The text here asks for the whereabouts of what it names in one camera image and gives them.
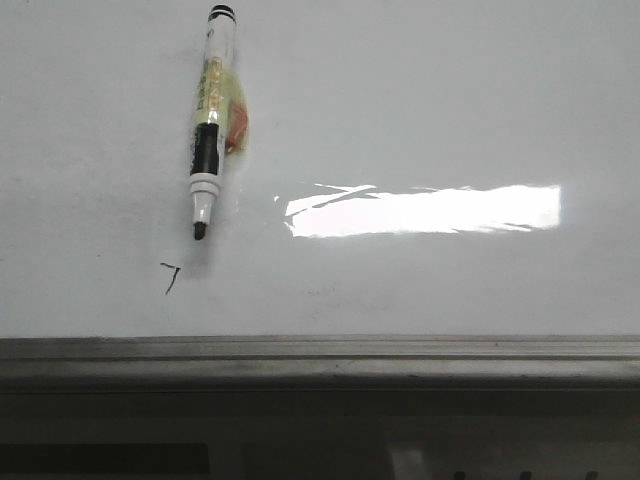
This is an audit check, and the black and white whiteboard marker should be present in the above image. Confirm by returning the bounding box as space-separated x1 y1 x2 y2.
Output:
189 4 247 240

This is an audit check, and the white whiteboard with metal frame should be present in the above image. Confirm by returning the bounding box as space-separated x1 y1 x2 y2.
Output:
1 1 639 417

